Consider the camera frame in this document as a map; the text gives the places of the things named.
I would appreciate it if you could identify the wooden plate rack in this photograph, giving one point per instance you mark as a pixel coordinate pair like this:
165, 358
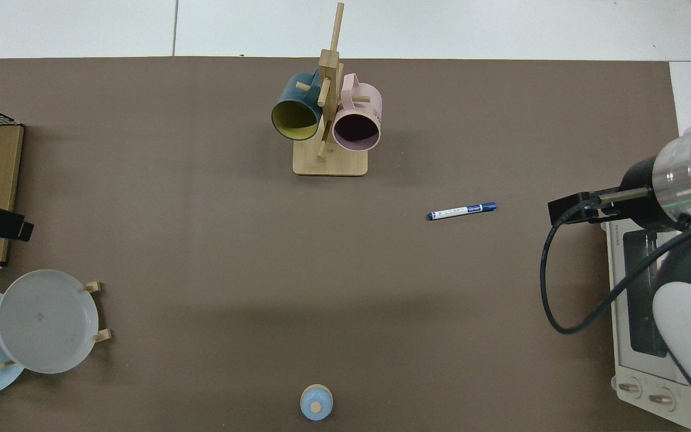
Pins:
95, 287

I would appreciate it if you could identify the grey plate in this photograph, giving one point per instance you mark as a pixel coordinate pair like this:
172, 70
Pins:
45, 321

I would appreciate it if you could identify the brown table cloth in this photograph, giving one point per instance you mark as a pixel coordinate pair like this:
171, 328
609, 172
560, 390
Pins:
201, 240

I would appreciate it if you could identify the teal mug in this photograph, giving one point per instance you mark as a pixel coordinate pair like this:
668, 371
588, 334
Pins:
288, 93

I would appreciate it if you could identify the blue and white marker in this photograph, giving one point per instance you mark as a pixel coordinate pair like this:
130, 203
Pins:
459, 211

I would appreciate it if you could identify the pale toaster oven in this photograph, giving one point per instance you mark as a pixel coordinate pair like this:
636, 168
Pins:
621, 360

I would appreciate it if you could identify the wooden cup stand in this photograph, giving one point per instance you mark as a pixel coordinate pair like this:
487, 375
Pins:
330, 165

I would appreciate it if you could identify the pink mug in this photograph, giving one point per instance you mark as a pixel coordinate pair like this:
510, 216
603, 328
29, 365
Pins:
369, 99

